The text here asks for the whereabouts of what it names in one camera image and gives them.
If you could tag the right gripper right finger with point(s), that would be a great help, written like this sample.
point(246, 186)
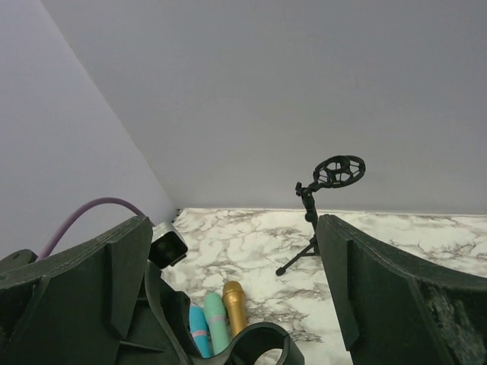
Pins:
point(396, 308)

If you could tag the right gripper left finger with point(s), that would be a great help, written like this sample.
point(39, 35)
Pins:
point(75, 307)

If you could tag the black round-base clip stand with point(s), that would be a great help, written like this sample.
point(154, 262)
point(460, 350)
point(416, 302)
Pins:
point(171, 310)

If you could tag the blue microphone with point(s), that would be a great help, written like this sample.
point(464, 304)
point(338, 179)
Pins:
point(199, 330)

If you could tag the mint green microphone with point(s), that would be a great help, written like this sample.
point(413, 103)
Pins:
point(215, 316)

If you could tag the gold microphone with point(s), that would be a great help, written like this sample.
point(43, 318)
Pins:
point(234, 301)

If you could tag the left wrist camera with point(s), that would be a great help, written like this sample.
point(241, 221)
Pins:
point(167, 246)

